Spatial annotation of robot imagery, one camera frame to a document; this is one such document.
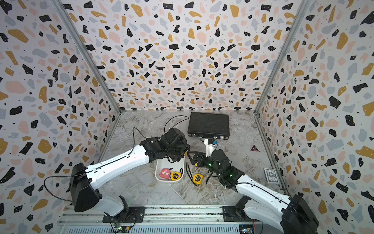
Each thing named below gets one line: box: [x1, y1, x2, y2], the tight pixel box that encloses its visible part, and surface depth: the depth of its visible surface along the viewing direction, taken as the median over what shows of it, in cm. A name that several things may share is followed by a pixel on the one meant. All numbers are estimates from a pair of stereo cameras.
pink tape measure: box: [159, 167, 173, 180], surface depth 87 cm
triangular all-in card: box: [249, 143, 261, 152], surface depth 102 cm
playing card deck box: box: [263, 167, 280, 184], surface depth 87 cm
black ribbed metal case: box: [187, 112, 230, 140], surface depth 108 cm
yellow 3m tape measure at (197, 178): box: [192, 173, 204, 185], surface depth 85 cm
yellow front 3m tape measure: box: [170, 171, 182, 181], surface depth 87 cm
